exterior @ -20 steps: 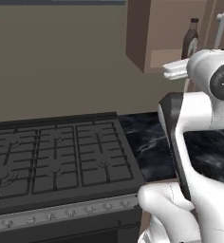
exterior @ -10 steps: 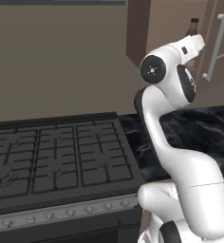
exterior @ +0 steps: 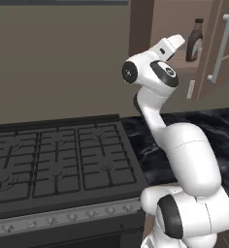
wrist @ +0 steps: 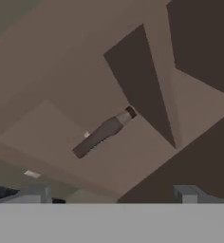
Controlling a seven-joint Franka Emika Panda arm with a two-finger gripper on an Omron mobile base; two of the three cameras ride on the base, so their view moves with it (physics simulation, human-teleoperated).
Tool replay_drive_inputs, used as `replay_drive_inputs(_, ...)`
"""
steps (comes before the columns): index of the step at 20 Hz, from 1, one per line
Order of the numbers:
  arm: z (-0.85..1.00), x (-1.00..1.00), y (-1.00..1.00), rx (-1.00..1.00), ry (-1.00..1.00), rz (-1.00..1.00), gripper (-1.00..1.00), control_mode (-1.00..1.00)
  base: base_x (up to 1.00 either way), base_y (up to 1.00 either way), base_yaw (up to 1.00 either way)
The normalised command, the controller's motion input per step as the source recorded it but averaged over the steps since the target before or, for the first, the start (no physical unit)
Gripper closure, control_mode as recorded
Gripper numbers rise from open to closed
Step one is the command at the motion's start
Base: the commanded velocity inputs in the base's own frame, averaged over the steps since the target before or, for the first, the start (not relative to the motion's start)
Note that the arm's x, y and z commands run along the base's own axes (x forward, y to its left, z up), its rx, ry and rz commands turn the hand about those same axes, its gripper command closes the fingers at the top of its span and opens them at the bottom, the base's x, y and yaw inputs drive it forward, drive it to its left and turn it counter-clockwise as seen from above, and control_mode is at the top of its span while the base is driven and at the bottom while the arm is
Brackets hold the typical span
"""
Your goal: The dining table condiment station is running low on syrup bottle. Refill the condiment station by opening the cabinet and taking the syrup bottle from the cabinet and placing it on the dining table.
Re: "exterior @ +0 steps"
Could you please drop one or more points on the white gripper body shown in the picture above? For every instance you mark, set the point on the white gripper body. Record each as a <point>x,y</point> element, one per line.
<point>176,42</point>

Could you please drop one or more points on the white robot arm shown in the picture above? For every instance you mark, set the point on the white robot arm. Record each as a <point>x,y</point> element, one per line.
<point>190,161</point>

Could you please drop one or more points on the brown syrup bottle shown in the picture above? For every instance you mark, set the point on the brown syrup bottle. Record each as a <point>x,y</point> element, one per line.
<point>192,42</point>

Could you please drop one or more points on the silver stove knob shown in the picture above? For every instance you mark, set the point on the silver stove knob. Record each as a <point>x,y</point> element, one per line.
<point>128,207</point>
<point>30,224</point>
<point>50,220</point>
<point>91,213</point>
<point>110,210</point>
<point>71,216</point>
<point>6,228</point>

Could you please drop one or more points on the black gas stove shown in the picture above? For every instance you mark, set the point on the black gas stove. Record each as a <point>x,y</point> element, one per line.
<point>64,180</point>

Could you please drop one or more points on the brown wall cabinet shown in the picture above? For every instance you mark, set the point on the brown wall cabinet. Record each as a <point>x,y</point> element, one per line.
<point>141,25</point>

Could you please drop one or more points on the white wall socket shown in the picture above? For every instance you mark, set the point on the white wall socket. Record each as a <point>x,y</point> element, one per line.
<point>190,89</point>

